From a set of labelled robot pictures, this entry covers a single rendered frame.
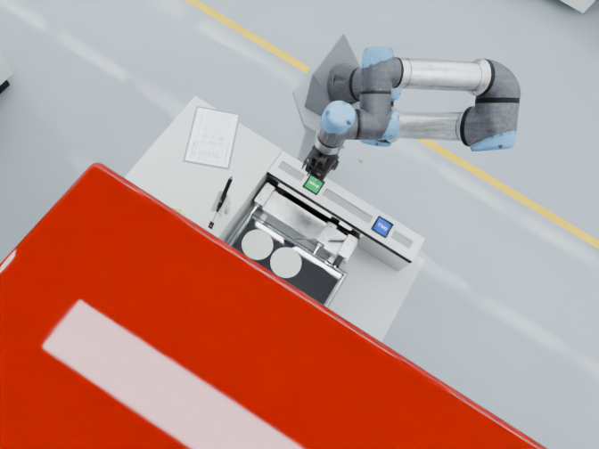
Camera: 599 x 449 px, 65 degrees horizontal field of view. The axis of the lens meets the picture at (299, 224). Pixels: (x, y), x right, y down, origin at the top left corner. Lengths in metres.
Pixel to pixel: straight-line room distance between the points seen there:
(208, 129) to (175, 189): 0.23
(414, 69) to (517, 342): 1.85
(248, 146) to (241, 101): 1.26
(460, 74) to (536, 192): 1.86
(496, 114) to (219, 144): 0.83
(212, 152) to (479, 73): 0.82
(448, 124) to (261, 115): 1.51
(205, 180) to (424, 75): 0.73
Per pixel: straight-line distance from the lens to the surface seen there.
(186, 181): 1.53
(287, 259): 1.51
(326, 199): 1.54
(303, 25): 3.21
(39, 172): 2.78
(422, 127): 1.53
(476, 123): 1.43
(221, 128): 1.61
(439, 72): 1.29
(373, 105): 1.19
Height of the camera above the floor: 2.35
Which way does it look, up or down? 69 degrees down
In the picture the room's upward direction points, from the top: 22 degrees clockwise
